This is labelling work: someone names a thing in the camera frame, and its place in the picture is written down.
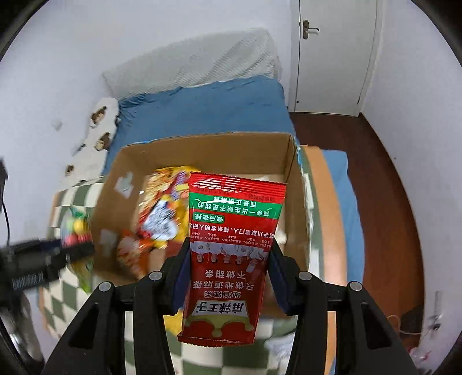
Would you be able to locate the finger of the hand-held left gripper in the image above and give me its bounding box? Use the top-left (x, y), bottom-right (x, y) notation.
top-left (39, 236), bottom-right (95, 263)

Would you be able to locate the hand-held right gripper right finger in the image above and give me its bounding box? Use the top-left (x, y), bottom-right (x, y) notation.
top-left (269, 240), bottom-right (421, 375)

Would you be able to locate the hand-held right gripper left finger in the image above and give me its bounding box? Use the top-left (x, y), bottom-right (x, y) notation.
top-left (41, 239), bottom-right (192, 375)

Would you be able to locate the colourful candy packet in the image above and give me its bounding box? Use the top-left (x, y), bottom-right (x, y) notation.
top-left (59, 205), bottom-right (96, 293)

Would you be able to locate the red spicy strip packet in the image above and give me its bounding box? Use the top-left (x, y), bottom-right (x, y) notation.
top-left (177, 172), bottom-right (288, 347)

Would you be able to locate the yellow red instant noodle packet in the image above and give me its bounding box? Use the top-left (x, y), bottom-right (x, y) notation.
top-left (137, 165), bottom-right (203, 252)

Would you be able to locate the cardboard box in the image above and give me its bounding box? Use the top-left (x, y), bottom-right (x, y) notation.
top-left (90, 132), bottom-right (317, 320)

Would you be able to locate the green white checkered mat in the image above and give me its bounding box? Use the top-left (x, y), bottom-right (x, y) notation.
top-left (38, 144), bottom-right (348, 375)

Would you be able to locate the white grey snack packet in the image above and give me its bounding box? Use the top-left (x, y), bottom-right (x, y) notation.
top-left (266, 335), bottom-right (295, 362)

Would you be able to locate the bear print pillow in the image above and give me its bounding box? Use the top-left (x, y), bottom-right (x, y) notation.
top-left (59, 97), bottom-right (121, 189)

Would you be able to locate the small black box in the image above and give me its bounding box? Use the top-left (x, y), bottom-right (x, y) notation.
top-left (400, 306), bottom-right (425, 335)

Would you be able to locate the white quilted pillow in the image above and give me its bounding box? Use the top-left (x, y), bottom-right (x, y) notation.
top-left (102, 28), bottom-right (282, 100)

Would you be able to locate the white door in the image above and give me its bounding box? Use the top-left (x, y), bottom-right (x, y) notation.
top-left (288, 0), bottom-right (380, 117)

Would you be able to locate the black cable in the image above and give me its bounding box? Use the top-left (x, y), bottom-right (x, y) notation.
top-left (0, 159), bottom-right (14, 249)

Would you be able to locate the thin orange cord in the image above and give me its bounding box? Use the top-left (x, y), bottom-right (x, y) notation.
top-left (388, 313), bottom-right (424, 337)

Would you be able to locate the metal door handle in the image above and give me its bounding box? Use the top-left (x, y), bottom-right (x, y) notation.
top-left (302, 19), bottom-right (320, 40)

